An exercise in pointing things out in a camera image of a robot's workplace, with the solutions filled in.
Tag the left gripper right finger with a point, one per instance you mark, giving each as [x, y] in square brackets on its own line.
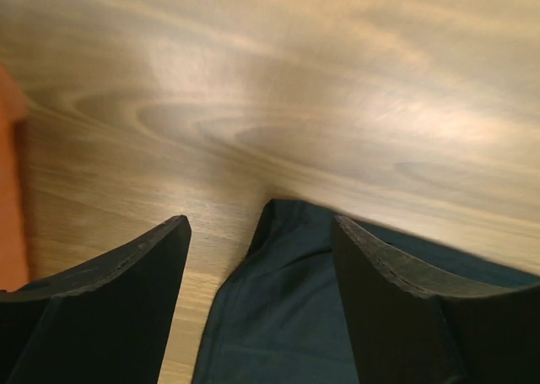
[420, 312]

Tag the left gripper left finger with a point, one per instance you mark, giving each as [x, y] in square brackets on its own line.
[106, 320]

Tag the black t shirt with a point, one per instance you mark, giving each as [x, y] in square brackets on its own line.
[279, 317]

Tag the orange plastic basket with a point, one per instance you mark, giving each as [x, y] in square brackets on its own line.
[14, 259]

